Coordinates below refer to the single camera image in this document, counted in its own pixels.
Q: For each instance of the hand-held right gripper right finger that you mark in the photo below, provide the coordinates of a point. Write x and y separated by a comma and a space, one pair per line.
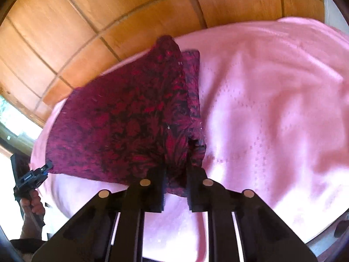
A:
197, 193

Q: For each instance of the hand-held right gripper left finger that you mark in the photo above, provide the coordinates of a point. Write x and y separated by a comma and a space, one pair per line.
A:
155, 193

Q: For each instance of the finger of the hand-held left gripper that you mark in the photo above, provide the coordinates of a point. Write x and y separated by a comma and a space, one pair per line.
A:
45, 167

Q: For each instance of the maroon patterned garment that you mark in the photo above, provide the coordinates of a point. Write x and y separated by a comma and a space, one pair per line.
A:
122, 114

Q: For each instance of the person's left forearm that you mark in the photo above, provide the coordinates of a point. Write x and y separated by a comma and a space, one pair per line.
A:
28, 226

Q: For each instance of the person's left hand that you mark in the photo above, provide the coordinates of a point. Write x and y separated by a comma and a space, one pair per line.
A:
36, 203

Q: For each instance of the pink blanket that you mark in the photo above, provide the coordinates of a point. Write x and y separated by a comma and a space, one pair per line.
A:
272, 114

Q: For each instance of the window frame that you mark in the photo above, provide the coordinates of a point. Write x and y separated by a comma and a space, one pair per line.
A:
16, 131

